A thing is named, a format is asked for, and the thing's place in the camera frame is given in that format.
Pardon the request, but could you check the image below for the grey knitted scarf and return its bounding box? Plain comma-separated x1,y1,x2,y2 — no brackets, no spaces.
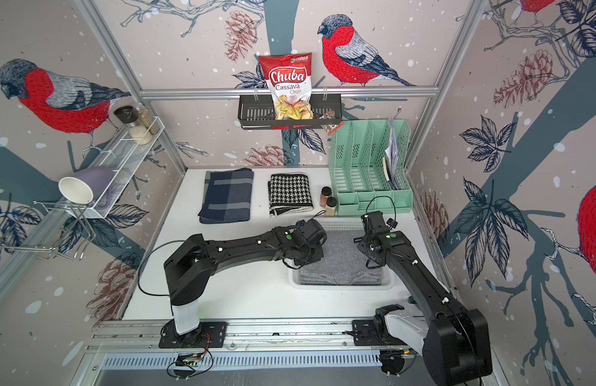
292,230,390,286

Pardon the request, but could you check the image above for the white plastic basket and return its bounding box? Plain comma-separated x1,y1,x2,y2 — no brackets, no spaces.
288,218,394,290

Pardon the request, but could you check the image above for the navy plaid scarf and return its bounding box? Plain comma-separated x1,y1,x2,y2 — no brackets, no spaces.
198,168,255,225

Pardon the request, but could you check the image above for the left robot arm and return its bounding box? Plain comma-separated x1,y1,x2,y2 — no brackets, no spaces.
164,218,327,336

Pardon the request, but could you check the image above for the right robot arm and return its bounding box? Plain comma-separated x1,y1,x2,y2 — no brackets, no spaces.
358,212,493,385

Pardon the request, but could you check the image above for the houndstooth folded scarf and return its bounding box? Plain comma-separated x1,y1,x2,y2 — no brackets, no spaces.
267,173,314,216

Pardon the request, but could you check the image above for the beige spice jar black lid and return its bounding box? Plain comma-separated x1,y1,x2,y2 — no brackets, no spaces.
325,196,338,217

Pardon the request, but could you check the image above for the brown spice jar black lid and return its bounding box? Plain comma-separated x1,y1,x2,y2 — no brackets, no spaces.
320,186,333,208

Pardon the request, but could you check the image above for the mint green desk organizer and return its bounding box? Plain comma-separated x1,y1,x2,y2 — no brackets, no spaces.
329,119,413,217

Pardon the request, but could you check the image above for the snack packet in black shelf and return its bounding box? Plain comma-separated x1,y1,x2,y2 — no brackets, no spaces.
315,110,344,136

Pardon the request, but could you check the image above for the Chuba cassava chips bag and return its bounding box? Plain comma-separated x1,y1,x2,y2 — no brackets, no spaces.
259,53,313,121

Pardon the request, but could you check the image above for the glass jar on shelf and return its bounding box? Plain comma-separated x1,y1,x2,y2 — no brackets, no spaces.
134,103,159,135

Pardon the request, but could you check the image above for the black lid jar on shelf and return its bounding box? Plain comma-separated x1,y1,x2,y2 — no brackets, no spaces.
114,106,139,125

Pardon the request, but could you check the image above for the purple cup white inside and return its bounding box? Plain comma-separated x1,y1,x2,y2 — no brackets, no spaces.
58,167,116,205

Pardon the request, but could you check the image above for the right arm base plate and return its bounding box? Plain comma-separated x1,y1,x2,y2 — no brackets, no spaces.
345,318,407,347

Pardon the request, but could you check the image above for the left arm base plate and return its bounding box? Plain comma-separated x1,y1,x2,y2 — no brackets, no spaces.
158,319,228,349

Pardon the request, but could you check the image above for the black wall basket shelf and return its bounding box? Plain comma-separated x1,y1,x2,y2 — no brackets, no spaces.
238,94,341,130

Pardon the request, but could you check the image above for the white wire wall shelf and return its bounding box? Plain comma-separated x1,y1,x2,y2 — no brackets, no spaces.
66,117,165,219

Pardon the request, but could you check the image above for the wire cup holder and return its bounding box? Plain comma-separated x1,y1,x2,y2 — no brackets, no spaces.
0,200,100,262

